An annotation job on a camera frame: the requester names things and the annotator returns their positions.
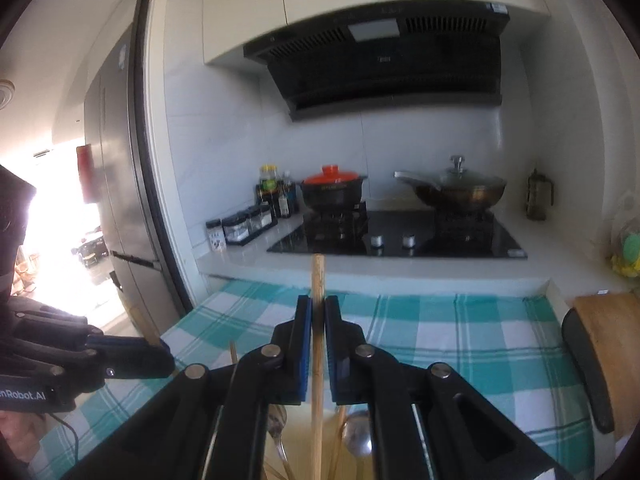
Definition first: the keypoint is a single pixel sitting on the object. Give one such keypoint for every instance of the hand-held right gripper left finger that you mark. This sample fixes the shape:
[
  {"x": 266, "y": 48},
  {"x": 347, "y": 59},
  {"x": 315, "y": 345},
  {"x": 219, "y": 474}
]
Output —
[{"x": 303, "y": 355}]

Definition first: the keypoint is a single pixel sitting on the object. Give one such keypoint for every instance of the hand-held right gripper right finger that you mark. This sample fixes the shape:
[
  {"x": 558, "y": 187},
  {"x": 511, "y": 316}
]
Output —
[{"x": 334, "y": 360}]

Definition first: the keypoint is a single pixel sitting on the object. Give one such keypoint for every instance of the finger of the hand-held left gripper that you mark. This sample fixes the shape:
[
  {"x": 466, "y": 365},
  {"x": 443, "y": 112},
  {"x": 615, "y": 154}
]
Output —
[
  {"x": 125, "y": 341},
  {"x": 140, "y": 364}
]

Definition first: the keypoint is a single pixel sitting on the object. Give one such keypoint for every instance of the brown wooden chopstick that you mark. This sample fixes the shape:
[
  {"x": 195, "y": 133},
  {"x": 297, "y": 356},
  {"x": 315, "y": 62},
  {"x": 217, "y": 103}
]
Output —
[{"x": 317, "y": 285}]

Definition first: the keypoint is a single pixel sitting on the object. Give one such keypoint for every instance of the metal spoon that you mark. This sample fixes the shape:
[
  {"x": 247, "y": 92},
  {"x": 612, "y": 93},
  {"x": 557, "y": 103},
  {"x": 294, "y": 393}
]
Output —
[
  {"x": 276, "y": 425},
  {"x": 356, "y": 432}
]

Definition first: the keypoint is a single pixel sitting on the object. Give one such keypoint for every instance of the cream utensil holder box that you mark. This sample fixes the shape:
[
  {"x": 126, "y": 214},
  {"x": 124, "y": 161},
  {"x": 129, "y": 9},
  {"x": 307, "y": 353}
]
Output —
[{"x": 300, "y": 455}]

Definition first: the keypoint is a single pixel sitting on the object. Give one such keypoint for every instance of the person's left hand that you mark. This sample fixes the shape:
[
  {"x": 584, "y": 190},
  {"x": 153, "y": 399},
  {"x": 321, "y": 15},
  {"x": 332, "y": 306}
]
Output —
[{"x": 17, "y": 435}]

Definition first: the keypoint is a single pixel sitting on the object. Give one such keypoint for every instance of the teal checked tablecloth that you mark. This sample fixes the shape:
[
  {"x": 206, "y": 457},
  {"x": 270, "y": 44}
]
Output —
[{"x": 450, "y": 340}]

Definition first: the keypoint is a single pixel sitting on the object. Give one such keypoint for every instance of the grey refrigerator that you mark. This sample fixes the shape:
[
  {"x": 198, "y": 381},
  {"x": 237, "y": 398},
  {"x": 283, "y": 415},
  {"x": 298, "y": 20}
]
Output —
[{"x": 125, "y": 185}]

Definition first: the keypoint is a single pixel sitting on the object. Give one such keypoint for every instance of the round ceiling lamp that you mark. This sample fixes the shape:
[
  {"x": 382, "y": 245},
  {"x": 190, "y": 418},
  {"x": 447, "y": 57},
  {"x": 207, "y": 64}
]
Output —
[{"x": 5, "y": 92}]

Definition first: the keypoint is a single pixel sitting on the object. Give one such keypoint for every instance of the dark sauce bottle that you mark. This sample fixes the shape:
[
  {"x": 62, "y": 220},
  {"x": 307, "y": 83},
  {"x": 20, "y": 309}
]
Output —
[{"x": 289, "y": 200}]

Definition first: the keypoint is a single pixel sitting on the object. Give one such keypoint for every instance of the black clay pot red lid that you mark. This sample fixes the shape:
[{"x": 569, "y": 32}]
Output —
[{"x": 332, "y": 190}]

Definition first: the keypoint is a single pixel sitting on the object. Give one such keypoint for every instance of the black gas stove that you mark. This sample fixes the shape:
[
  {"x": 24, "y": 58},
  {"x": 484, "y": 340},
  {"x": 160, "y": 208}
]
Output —
[{"x": 450, "y": 237}]

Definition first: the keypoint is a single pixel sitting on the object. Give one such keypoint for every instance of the yellow-capped sauce bottle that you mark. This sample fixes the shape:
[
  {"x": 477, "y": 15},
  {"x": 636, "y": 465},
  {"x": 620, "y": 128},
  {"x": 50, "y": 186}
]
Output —
[{"x": 269, "y": 185}]

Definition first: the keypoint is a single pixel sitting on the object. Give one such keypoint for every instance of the dark wok with glass lid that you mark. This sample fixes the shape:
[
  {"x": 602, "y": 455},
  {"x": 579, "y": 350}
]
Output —
[{"x": 460, "y": 187}]

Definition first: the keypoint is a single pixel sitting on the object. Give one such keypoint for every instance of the dark glass jar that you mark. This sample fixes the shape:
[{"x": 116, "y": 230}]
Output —
[{"x": 539, "y": 197}]

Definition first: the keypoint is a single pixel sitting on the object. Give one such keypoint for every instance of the wooden cutting board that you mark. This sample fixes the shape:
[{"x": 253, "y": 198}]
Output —
[{"x": 615, "y": 355}]

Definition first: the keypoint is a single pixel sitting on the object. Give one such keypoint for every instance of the black range hood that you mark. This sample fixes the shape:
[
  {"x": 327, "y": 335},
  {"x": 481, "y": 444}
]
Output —
[{"x": 390, "y": 65}]

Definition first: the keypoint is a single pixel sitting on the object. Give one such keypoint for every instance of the plastic bag of yellow-green sponges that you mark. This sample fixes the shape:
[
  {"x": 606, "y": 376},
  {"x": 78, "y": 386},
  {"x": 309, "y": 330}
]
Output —
[{"x": 630, "y": 255}]

